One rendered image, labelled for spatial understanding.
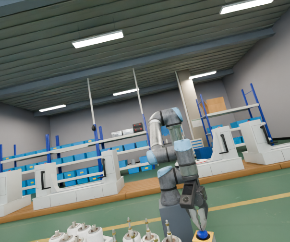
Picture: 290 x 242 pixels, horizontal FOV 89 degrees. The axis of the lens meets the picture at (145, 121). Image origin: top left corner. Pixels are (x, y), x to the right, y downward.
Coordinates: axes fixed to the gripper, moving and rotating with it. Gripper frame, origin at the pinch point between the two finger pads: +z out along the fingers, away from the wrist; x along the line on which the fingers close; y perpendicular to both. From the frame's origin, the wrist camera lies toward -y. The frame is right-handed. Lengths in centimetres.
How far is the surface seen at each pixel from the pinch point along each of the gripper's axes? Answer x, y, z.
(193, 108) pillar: 114, 619, -169
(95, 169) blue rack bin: 419, 289, -3
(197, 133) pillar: 127, 612, -57
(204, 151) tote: 78, 432, 7
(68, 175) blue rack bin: 501, 241, -2
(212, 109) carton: 29, 501, -125
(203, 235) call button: -0.9, -1.7, 1.5
